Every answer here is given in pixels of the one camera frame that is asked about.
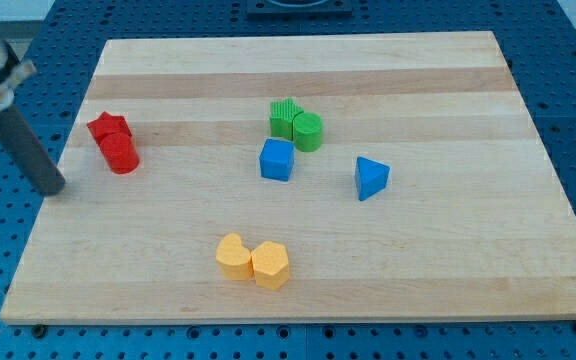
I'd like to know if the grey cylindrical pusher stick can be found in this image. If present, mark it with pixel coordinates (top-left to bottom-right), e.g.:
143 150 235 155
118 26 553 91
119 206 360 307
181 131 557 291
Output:
0 104 66 196

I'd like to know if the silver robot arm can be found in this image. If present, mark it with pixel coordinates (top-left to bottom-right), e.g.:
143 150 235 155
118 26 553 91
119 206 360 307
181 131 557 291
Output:
0 36 65 196

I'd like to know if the blue cube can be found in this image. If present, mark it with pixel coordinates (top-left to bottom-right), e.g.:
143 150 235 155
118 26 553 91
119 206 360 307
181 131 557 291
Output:
259 138 294 182

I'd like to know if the red star block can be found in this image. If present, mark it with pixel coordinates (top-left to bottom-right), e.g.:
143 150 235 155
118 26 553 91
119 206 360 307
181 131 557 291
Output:
87 112 132 145

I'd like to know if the red cylinder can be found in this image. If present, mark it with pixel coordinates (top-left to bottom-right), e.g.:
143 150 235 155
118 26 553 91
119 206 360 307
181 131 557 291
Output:
99 133 140 174

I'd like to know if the yellow heart block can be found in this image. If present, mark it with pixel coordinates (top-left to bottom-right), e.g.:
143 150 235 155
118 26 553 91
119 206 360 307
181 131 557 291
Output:
215 233 253 281

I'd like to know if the green star block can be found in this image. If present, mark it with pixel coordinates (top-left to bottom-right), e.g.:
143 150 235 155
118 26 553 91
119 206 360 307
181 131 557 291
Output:
269 98 303 141

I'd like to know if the yellow hexagon block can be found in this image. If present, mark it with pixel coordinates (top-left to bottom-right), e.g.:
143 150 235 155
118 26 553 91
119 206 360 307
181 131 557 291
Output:
251 241 290 290

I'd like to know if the green cylinder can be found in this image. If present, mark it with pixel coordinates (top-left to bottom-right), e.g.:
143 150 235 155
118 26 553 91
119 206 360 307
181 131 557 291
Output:
293 112 323 152

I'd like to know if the blue triangular prism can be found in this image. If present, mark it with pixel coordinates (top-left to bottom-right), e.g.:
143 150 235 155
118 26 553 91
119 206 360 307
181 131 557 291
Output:
354 157 390 201

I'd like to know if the wooden board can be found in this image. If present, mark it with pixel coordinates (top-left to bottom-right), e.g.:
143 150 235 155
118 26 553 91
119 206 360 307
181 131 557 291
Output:
0 31 576 325

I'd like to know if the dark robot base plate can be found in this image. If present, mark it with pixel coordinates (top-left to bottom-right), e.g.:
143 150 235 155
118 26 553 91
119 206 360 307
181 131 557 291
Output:
246 0 353 18

